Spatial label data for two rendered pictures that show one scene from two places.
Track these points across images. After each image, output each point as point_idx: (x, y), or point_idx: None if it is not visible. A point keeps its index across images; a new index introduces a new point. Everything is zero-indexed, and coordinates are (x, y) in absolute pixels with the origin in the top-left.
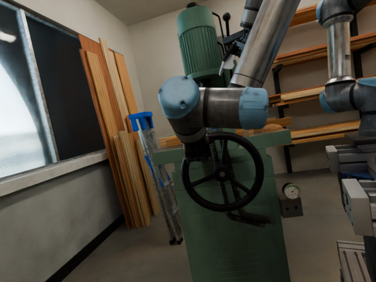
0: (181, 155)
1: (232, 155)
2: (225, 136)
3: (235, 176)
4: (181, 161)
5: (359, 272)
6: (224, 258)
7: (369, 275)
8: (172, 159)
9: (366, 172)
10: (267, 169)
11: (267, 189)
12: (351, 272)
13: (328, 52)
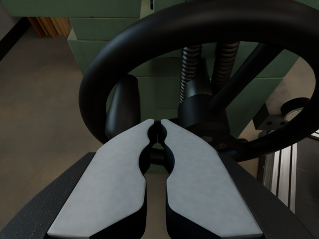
0: (88, 1)
1: (240, 54)
2: (294, 39)
3: (213, 68)
4: (88, 17)
5: (288, 155)
6: (158, 144)
7: (296, 160)
8: (60, 6)
9: None
10: (280, 65)
11: (255, 93)
12: (281, 155)
13: None
